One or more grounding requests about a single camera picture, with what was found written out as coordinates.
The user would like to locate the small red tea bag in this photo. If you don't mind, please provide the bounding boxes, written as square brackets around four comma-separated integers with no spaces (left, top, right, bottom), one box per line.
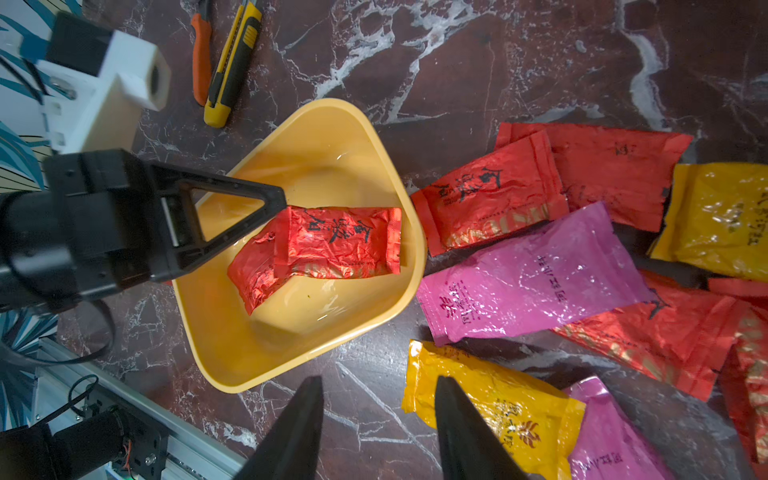
[274,206,402,279]

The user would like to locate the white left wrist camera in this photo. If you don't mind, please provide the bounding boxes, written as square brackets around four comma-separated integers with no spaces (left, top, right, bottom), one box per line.
[18,12,171,154]

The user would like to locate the small pink tea bag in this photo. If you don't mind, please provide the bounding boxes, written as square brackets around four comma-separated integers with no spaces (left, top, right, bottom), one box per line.
[417,202,654,346]

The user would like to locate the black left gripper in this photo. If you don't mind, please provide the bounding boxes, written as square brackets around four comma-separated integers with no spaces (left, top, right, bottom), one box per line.
[1,150,287,312]

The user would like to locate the yellow black utility knife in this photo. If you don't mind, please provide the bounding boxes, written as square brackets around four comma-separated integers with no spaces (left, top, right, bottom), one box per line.
[204,0,263,128]

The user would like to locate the long pink tea bag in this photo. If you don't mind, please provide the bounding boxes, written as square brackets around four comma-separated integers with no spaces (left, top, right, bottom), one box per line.
[564,376,674,479]

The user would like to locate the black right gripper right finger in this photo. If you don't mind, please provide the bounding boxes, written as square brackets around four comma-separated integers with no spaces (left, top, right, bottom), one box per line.
[434,376,527,480]

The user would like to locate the orange handled pliers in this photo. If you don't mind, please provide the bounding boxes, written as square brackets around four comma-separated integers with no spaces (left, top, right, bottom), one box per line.
[191,0,212,106]

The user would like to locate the orange yellow tea bag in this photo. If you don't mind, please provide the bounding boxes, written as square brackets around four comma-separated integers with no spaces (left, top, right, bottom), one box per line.
[402,340,586,479]

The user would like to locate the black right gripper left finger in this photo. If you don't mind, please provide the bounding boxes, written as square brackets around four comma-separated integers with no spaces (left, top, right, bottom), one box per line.
[233,376,324,480]

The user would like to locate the aluminium front rail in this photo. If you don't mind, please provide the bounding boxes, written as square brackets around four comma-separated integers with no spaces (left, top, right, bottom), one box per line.
[1,340,245,479]

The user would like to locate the yellow plastic tray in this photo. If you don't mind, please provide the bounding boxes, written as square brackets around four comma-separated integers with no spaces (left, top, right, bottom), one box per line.
[173,98,427,394]

